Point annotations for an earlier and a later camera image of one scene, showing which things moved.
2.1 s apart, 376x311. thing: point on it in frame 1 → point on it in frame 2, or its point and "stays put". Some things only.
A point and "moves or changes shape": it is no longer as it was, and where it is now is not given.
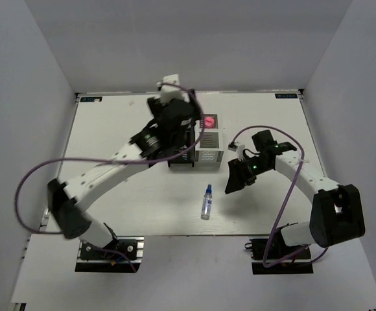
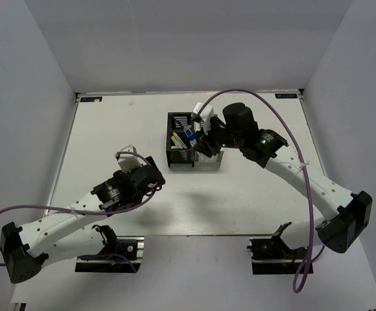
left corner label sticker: [91, 99] stays put
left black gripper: [157, 109] → [122, 176]
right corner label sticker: [286, 95] stays put
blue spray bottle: [205, 213] moves or changes shape
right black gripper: [238, 179] → [205, 144]
